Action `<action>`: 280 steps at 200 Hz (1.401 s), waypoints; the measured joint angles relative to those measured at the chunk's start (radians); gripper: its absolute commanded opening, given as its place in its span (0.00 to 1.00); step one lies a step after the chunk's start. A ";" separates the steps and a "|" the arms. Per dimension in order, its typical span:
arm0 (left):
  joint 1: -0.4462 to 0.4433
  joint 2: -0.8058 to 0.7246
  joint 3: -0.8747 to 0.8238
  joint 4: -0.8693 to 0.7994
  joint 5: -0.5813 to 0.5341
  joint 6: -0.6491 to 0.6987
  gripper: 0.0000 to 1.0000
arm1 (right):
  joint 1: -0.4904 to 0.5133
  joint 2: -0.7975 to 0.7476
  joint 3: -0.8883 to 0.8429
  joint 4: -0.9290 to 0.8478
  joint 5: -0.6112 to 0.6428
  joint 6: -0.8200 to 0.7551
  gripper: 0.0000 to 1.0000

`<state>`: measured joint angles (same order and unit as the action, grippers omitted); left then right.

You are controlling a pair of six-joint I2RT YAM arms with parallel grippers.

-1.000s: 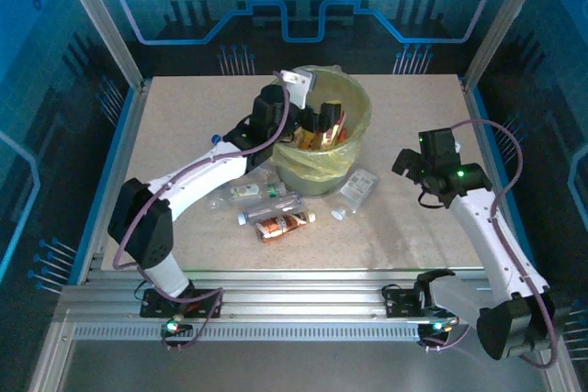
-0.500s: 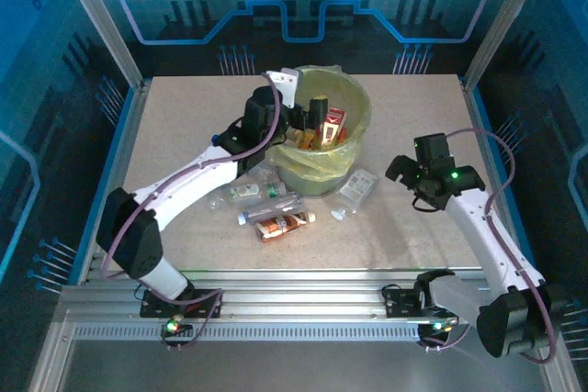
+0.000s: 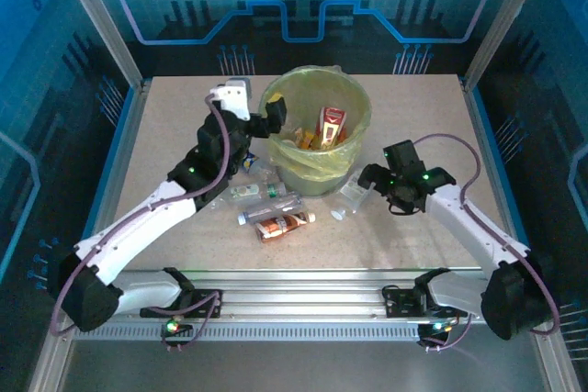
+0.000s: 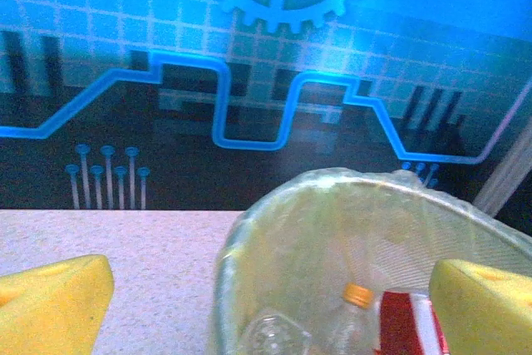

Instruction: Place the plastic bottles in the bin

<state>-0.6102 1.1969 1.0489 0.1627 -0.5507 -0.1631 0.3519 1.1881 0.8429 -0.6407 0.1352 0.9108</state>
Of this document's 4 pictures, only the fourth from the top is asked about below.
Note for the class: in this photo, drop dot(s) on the grey mesh waste bin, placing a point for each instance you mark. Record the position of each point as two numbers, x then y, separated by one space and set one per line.
478 226

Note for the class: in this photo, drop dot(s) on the orange label bottle yellow cap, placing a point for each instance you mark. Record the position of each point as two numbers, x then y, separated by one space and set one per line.
358 294

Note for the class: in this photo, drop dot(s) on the crushed clear plastic bottle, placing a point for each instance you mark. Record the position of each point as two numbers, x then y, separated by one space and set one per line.
274 334

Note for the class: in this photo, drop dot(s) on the yellow-green plastic bin liner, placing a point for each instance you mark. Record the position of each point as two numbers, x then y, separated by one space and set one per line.
299 226

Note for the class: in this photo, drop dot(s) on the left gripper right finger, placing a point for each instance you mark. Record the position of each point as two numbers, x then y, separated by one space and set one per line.
486 313

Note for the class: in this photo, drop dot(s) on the red small packet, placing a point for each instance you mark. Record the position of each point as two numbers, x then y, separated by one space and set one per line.
395 321

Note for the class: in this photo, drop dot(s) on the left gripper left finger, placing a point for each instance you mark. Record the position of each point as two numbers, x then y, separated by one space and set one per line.
54 309

